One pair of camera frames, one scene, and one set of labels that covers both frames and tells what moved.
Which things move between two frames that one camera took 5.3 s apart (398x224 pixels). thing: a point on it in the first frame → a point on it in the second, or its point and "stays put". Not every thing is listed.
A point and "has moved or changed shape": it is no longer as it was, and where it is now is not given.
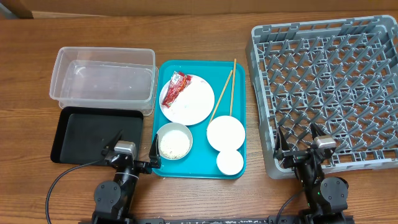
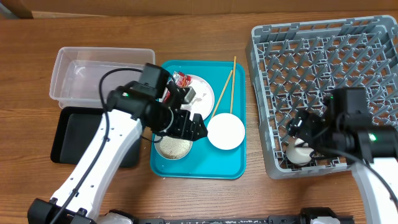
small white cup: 229,162 has moved or changed shape
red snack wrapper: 179,83 stays put
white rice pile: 175,144 stays put
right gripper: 282,150 → 303,127
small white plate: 226,133 stays put
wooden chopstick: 233,86 stays put
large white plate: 193,104 stays put
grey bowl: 175,140 stays put
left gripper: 154,157 → 182,130
